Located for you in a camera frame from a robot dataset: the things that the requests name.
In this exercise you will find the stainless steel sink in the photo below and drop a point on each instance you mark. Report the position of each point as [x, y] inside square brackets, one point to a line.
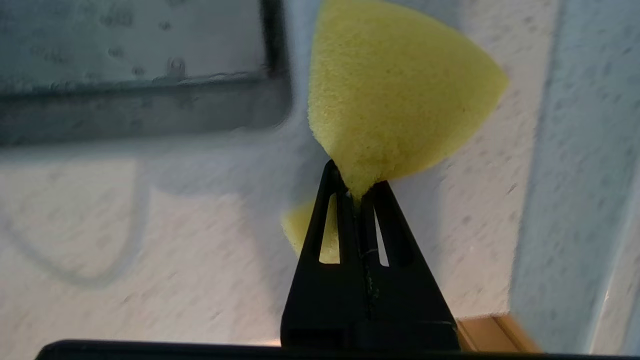
[125, 65]

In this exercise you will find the yellow sponge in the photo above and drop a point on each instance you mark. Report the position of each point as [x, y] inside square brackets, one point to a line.
[395, 90]

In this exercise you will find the wooden cabinet panel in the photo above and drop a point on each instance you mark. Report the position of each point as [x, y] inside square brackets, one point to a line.
[495, 335]

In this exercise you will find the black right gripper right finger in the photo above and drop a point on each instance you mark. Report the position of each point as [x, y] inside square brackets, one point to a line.
[410, 310]

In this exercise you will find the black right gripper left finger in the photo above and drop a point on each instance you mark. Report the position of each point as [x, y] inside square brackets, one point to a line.
[320, 305]

